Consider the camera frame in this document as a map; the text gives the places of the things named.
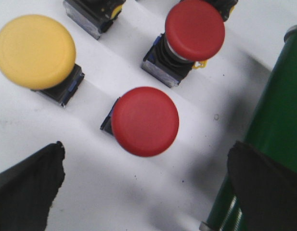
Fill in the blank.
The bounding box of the yellow mushroom push button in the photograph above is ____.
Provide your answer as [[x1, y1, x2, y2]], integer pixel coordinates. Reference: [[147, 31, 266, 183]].
[[63, 0, 126, 40], [0, 14, 85, 107]]

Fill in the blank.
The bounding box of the red mushroom push button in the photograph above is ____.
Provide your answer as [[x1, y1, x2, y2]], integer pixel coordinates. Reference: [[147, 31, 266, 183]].
[[141, 0, 225, 88], [100, 87, 180, 157], [206, 0, 238, 22]]

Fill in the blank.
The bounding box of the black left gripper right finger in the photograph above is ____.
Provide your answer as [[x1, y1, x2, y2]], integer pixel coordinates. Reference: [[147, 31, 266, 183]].
[[227, 141, 297, 231]]

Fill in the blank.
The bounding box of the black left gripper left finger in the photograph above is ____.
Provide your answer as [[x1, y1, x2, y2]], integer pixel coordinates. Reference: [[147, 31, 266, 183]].
[[0, 141, 65, 231]]

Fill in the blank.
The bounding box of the green conveyor belt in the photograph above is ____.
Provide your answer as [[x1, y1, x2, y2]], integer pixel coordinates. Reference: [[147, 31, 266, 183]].
[[199, 25, 297, 231]]

